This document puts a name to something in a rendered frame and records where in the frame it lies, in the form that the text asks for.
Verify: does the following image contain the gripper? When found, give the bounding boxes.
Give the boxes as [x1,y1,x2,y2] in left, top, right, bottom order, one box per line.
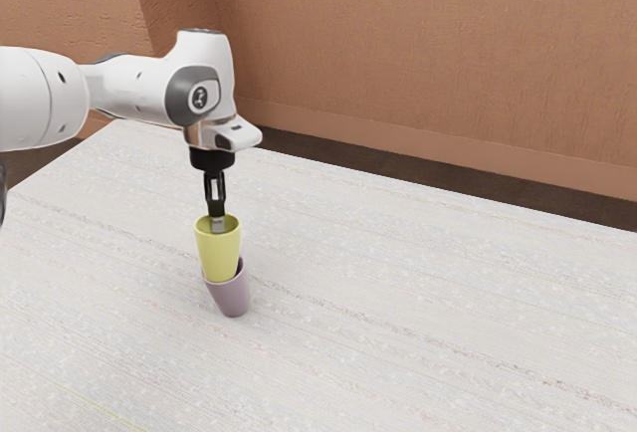
[188,148,237,234]

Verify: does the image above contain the yellow-green cup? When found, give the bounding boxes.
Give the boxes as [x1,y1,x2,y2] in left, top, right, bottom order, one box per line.
[193,213,243,284]

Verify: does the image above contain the mauve cup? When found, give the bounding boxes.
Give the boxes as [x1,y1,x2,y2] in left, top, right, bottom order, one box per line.
[201,255,253,319]

